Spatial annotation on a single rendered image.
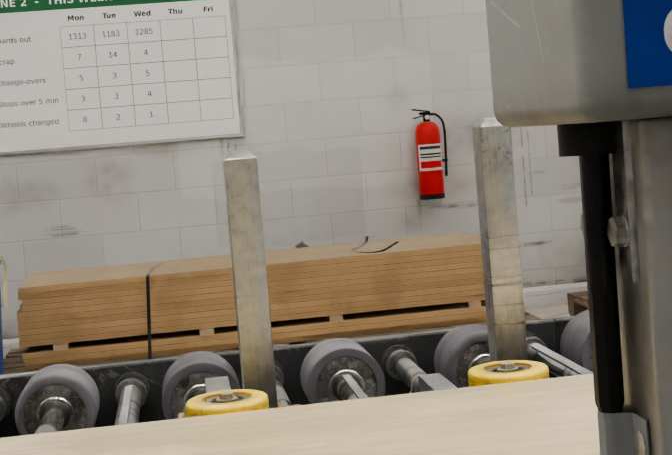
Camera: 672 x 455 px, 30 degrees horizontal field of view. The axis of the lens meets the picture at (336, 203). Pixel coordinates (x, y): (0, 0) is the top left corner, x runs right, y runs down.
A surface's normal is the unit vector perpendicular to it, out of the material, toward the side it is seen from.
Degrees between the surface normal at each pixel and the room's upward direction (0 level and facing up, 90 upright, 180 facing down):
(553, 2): 90
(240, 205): 90
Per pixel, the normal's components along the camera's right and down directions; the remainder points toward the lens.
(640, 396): -0.99, 0.09
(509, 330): 0.13, 0.04
